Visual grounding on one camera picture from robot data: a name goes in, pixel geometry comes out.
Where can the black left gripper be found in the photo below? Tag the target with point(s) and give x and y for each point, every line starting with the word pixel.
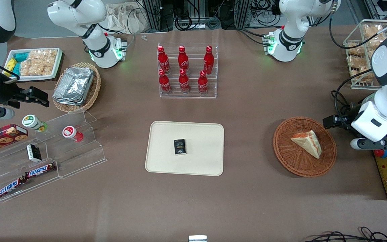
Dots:
pixel 347 118

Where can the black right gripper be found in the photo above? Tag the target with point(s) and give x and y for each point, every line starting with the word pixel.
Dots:
pixel 2 94

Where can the triangle sandwich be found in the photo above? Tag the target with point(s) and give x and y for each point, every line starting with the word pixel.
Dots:
pixel 309 143

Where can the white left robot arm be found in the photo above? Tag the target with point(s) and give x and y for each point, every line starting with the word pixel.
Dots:
pixel 292 20

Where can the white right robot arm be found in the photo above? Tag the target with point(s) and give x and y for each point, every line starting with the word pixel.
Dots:
pixel 76 16

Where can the white rectangular snack tray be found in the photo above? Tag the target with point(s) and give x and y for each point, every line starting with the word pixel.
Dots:
pixel 58 64

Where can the round brown wicker basket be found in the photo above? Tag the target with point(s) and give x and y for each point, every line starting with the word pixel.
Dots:
pixel 297 161

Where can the oval tan wicker basket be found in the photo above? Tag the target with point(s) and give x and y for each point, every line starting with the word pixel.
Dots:
pixel 94 90

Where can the cream plastic tray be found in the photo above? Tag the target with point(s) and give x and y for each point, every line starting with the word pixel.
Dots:
pixel 200 161

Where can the green lid yoghurt cup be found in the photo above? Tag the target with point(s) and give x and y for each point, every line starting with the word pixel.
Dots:
pixel 32 122

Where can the rice cracker pack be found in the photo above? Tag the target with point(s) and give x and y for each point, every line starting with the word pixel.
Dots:
pixel 35 69
pixel 44 55

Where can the stacked aluminium foil trays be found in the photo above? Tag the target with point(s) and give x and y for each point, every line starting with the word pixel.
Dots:
pixel 74 85

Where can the yellow snack packet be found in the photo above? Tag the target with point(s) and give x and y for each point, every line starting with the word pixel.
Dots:
pixel 9 65

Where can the teal snack packet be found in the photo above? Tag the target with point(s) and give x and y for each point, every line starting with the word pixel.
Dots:
pixel 21 56

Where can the red lid yoghurt cup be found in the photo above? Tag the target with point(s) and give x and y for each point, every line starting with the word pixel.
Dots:
pixel 72 133

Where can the red cookie box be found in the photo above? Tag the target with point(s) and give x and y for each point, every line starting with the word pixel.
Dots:
pixel 2 136

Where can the wrapped bread pack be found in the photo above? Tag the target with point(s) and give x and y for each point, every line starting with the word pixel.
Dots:
pixel 355 49
pixel 359 62
pixel 363 76
pixel 373 33

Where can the small black white box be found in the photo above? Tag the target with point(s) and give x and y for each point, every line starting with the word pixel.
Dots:
pixel 34 153

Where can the red emergency stop button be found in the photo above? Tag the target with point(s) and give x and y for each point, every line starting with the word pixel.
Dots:
pixel 381 153

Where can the snickers chocolate bar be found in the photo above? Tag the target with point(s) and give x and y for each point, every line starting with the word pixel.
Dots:
pixel 10 187
pixel 40 170

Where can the clear acrylic stepped shelf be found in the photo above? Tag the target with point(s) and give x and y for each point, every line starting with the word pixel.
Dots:
pixel 79 158

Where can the white cloth bag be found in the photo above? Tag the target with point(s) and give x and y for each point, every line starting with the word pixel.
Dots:
pixel 126 18

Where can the red cola bottle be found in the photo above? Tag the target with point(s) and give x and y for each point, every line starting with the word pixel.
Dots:
pixel 165 83
pixel 203 84
pixel 183 59
pixel 209 61
pixel 184 82
pixel 163 60

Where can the clear acrylic bottle rack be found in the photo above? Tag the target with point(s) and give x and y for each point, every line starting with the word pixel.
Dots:
pixel 193 94

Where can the black tissue pack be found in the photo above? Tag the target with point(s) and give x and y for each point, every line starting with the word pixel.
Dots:
pixel 180 147

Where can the silver white device edge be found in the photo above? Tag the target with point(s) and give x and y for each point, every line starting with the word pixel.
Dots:
pixel 197 238

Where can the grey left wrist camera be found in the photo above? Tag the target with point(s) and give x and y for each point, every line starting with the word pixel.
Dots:
pixel 375 144

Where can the aluminium frame post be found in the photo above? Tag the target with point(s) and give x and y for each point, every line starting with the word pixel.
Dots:
pixel 151 15
pixel 243 13

